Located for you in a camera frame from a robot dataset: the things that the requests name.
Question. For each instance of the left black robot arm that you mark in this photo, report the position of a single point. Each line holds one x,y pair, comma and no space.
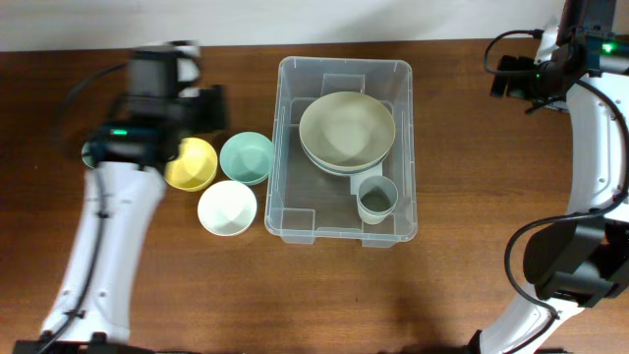
91,312

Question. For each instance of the green cup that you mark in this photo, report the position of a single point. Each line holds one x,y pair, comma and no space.
87,155

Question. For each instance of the white label in bin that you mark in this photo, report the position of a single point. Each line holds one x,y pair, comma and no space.
357,179

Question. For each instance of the white bowl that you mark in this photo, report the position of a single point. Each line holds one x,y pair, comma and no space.
227,208

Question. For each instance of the green bowl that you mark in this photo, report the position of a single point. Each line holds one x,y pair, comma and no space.
247,158

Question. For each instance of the grey cup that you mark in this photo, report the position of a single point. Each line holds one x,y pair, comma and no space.
377,195

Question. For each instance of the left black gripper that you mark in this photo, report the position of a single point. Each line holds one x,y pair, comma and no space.
211,108

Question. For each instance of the blue plate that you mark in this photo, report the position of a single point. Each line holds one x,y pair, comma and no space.
351,159

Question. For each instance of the yellow bowl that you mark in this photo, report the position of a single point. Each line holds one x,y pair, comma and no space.
194,168

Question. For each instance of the clear plastic storage bin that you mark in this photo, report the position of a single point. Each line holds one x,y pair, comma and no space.
304,203

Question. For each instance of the cream cup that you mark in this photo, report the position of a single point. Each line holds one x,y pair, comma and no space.
372,217

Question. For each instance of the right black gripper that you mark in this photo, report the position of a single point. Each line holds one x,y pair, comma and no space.
516,88

